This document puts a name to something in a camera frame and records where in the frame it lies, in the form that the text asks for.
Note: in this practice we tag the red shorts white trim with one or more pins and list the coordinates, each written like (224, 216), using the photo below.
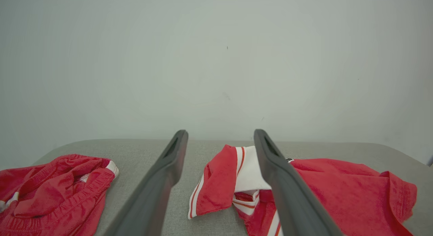
(50, 188)

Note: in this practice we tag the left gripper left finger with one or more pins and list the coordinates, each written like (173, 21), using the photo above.
(149, 202)

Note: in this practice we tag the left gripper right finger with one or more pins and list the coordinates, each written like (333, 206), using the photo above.
(291, 202)

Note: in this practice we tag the red Bulls basketball jersey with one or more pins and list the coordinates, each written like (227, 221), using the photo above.
(338, 192)

